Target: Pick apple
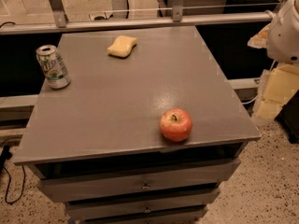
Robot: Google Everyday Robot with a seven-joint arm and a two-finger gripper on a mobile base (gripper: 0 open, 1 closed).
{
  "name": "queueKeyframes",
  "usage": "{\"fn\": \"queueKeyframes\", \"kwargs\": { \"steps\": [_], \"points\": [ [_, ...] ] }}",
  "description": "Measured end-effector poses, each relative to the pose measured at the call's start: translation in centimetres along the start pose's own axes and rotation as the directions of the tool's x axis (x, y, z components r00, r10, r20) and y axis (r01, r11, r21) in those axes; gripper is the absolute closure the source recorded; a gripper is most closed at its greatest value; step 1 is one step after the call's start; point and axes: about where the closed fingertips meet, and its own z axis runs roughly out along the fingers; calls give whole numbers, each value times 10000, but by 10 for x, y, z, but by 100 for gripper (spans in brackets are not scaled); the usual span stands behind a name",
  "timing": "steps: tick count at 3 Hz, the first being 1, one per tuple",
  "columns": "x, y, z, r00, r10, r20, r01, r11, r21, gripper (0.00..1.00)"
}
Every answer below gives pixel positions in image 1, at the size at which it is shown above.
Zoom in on grey metal railing frame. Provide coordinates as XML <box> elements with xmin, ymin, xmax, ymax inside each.
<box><xmin>0</xmin><ymin>0</ymin><xmax>283</xmax><ymax>35</ymax></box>

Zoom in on green white soda can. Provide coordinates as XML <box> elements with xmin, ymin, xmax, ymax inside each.
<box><xmin>36</xmin><ymin>45</ymin><xmax>71</xmax><ymax>90</ymax></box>

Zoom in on red apple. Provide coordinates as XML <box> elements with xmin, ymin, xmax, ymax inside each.
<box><xmin>159</xmin><ymin>108</ymin><xmax>192</xmax><ymax>142</ymax></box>

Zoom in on yellow sponge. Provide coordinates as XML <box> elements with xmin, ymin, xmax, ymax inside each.
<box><xmin>107</xmin><ymin>35</ymin><xmax>137</xmax><ymax>58</ymax></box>

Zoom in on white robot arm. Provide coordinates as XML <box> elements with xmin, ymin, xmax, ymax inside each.
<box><xmin>267</xmin><ymin>0</ymin><xmax>299</xmax><ymax>64</ymax></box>

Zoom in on bottom grey drawer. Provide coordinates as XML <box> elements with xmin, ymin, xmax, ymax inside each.
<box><xmin>84</xmin><ymin>205</ymin><xmax>207</xmax><ymax>224</ymax></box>

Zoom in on yellow foam blocks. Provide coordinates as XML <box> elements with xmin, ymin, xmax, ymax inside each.
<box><xmin>254</xmin><ymin>63</ymin><xmax>299</xmax><ymax>119</ymax></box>

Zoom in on grey drawer cabinet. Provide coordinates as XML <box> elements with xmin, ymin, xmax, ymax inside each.
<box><xmin>13</xmin><ymin>25</ymin><xmax>262</xmax><ymax>224</ymax></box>

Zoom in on top grey drawer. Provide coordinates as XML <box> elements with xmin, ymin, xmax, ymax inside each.
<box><xmin>37</xmin><ymin>158</ymin><xmax>240</xmax><ymax>203</ymax></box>

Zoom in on middle grey drawer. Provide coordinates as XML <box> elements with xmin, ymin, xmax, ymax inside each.
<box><xmin>66</xmin><ymin>188</ymin><xmax>220</xmax><ymax>220</ymax></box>

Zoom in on grey drawer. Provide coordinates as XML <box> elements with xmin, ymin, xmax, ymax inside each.
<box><xmin>84</xmin><ymin>205</ymin><xmax>207</xmax><ymax>224</ymax></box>
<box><xmin>37</xmin><ymin>158</ymin><xmax>240</xmax><ymax>203</ymax></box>
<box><xmin>66</xmin><ymin>188</ymin><xmax>220</xmax><ymax>220</ymax></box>

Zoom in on black floor cable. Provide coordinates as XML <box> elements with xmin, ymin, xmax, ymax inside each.
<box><xmin>0</xmin><ymin>136</ymin><xmax>26</xmax><ymax>205</ymax></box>

